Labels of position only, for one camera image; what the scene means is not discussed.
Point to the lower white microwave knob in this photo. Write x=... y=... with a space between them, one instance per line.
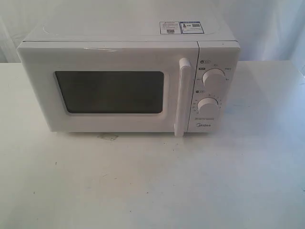
x=208 y=106

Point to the upper white microwave knob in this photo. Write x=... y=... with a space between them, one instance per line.
x=213 y=77

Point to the white microwave door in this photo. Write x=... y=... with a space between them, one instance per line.
x=112 y=86

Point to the right blue info sticker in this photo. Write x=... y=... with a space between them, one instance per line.
x=191 y=27

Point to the white microwave oven body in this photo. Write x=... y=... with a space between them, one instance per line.
x=218 y=48

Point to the white microwave knob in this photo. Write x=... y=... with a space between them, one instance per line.
x=213 y=77
x=208 y=106

